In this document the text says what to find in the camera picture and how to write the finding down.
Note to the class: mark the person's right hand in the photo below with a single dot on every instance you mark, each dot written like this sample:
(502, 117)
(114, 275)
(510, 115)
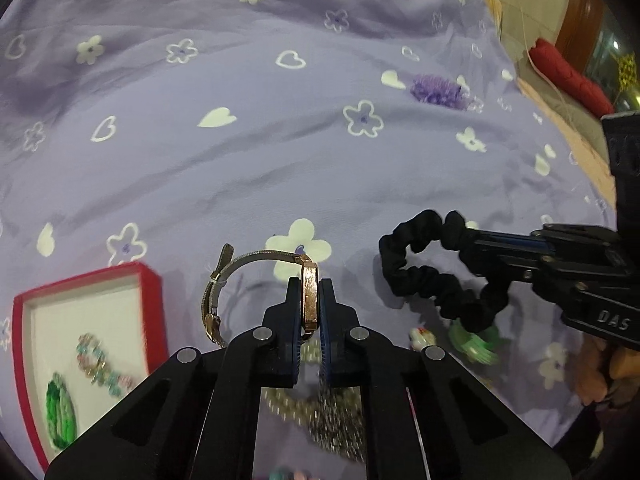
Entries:
(600, 370)

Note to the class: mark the beige mattress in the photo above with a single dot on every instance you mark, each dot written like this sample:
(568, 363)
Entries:
(590, 160)

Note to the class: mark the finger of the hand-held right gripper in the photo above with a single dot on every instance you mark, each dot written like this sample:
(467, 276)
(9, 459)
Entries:
(520, 241)
(505, 259)

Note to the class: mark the purple floral blanket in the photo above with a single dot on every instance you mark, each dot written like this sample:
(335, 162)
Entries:
(200, 185)

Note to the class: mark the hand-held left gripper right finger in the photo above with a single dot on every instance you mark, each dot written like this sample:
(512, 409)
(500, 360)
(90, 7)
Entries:
(326, 320)

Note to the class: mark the black scrunchie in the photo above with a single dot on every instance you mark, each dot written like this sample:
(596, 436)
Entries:
(425, 280)

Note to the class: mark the red jewelry box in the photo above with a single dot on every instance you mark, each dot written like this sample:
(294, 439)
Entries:
(85, 305)

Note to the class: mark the wooden furniture frame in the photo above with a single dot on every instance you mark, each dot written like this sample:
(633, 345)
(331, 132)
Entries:
(580, 15)

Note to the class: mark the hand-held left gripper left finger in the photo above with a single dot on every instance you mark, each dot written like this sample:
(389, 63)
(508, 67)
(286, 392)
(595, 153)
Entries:
(295, 320)

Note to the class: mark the pearl scrunchie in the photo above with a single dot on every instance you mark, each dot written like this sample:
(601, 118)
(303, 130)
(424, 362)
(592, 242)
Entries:
(282, 405)

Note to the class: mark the red cushion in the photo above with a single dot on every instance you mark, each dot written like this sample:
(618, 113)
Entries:
(565, 75)

